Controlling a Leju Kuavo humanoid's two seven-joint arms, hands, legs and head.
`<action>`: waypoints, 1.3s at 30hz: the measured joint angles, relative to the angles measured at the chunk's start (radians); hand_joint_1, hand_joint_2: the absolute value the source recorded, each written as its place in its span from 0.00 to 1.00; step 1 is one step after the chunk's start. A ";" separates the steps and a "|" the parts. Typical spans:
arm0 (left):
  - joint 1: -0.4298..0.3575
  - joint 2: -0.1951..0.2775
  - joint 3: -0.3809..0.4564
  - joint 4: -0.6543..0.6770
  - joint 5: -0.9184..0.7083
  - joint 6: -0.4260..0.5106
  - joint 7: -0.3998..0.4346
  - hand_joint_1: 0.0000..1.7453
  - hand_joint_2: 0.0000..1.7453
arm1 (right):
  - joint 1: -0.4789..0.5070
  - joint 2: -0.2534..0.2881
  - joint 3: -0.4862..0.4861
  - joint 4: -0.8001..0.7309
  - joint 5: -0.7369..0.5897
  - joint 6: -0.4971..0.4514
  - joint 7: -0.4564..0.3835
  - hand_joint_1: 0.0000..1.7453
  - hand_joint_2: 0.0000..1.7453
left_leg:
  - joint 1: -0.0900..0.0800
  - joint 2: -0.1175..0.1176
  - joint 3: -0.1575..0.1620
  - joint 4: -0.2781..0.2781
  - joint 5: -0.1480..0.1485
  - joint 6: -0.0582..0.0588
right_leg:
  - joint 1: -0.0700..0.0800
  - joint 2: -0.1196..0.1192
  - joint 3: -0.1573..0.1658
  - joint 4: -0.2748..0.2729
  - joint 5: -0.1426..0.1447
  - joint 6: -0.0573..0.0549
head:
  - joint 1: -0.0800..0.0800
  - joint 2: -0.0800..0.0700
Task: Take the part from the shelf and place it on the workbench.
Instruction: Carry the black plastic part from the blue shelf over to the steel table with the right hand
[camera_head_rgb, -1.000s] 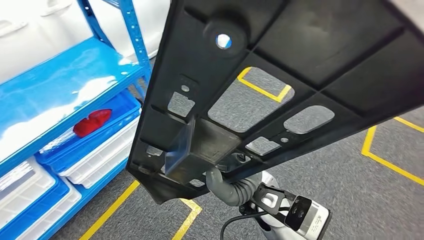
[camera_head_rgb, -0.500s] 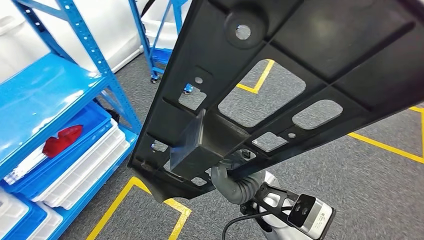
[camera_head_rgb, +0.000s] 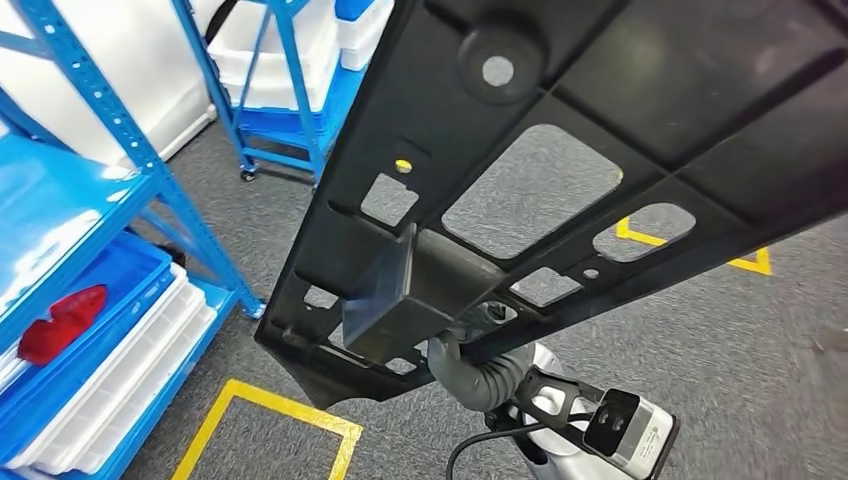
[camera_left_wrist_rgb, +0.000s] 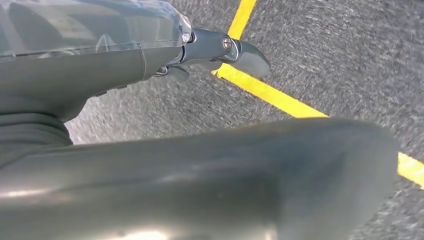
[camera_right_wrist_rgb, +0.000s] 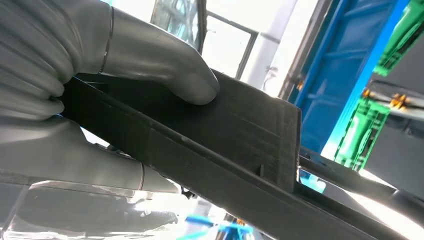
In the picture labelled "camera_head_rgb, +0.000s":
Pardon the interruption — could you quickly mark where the large white storage bin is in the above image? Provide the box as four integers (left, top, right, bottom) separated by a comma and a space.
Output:
208, 0, 340, 113

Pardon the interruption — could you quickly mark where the blue metal shelf rack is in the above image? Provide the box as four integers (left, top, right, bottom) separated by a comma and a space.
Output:
0, 0, 266, 480

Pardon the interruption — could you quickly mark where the white partition panel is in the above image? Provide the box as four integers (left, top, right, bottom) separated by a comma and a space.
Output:
0, 0, 220, 167

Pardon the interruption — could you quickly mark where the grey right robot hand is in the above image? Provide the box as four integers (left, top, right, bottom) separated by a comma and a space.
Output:
427, 301, 518, 400

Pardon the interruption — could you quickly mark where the red object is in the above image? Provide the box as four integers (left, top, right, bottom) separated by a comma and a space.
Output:
17, 284, 109, 367

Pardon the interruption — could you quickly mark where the long black plastic frame part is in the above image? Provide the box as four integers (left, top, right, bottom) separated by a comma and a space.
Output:
253, 0, 848, 411

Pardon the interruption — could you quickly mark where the black camera cable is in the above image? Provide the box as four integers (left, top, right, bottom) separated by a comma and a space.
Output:
445, 413, 598, 480

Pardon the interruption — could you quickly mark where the blue shelf rack on casters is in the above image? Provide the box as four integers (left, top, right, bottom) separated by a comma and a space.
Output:
170, 0, 397, 185

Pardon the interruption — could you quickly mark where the blue plastic bin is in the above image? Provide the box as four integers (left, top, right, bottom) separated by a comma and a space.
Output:
0, 231, 175, 465

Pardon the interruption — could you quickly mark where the small white storage bin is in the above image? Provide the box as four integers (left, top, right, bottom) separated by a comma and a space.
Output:
334, 0, 397, 72

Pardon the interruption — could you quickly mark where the yellow floor tape rectangle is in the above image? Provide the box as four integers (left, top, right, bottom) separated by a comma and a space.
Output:
614, 215, 774, 278
170, 378, 365, 480

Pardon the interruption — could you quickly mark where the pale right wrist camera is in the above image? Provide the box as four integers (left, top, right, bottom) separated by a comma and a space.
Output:
581, 387, 680, 480

